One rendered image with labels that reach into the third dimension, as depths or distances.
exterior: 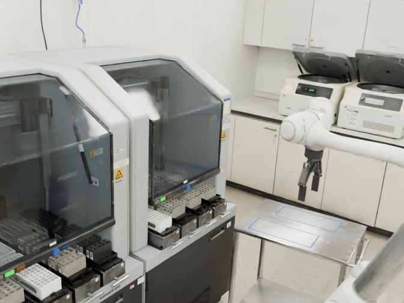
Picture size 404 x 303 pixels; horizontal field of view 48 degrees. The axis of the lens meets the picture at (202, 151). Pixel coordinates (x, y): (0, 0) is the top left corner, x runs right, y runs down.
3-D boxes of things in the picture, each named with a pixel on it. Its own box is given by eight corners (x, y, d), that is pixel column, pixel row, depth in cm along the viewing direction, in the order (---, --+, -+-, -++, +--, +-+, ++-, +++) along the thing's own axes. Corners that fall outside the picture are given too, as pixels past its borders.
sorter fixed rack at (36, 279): (-2, 274, 196) (-3, 261, 194) (19, 264, 204) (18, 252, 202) (41, 303, 180) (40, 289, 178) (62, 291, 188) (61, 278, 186)
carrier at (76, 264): (83, 265, 203) (82, 253, 201) (86, 266, 202) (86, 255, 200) (62, 276, 194) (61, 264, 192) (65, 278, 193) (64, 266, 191)
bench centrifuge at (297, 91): (276, 115, 444) (283, 47, 423) (304, 105, 491) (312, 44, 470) (330, 127, 412) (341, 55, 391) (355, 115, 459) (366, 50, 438)
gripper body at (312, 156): (318, 153, 184) (315, 174, 187) (326, 148, 190) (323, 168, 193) (301, 148, 188) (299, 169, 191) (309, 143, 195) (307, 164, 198)
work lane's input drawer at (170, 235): (74, 210, 271) (74, 196, 268) (92, 202, 282) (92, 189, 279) (169, 253, 231) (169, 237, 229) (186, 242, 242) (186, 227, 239)
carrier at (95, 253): (109, 250, 215) (109, 240, 213) (112, 252, 214) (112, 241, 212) (89, 261, 206) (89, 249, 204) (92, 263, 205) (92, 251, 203)
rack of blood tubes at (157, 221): (118, 217, 251) (118, 207, 249) (131, 210, 259) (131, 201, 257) (159, 234, 235) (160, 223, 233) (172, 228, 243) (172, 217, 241)
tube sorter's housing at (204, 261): (28, 299, 305) (6, 53, 253) (119, 249, 370) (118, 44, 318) (146, 379, 248) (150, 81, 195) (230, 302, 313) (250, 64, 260)
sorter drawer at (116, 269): (12, 235, 240) (11, 220, 237) (35, 226, 251) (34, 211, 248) (110, 291, 200) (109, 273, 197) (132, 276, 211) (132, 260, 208)
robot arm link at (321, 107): (311, 129, 194) (294, 135, 185) (315, 93, 189) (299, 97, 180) (334, 135, 188) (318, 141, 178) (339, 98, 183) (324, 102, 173)
